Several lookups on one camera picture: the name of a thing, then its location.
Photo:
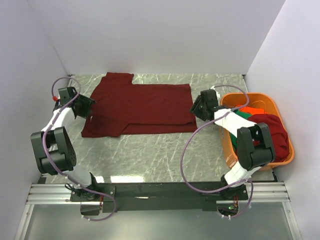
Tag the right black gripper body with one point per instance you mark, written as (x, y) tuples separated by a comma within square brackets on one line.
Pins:
[(204, 106)]

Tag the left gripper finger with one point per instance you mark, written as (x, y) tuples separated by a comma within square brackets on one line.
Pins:
[(85, 111), (86, 101)]

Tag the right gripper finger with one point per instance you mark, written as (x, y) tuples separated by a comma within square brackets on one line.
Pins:
[(197, 102), (198, 112)]

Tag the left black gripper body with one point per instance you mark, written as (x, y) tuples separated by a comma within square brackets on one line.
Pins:
[(77, 101)]

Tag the dark red t-shirt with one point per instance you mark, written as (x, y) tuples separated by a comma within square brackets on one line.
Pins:
[(125, 108)]

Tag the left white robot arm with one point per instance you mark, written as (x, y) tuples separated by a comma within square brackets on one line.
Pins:
[(52, 147)]

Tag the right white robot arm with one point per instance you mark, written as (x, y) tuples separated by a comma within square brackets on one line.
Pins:
[(255, 147)]

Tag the green t-shirt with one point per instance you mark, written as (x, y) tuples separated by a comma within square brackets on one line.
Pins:
[(233, 138)]

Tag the red t-shirt in basket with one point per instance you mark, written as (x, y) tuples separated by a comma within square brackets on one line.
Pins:
[(278, 134)]

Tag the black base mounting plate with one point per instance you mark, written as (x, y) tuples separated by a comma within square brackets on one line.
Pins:
[(150, 197)]

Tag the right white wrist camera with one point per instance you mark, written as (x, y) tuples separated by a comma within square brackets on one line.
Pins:
[(216, 91)]

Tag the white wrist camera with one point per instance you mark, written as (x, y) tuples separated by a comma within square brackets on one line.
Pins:
[(57, 103), (216, 91)]

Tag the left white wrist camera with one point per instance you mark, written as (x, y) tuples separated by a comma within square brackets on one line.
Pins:
[(57, 103)]

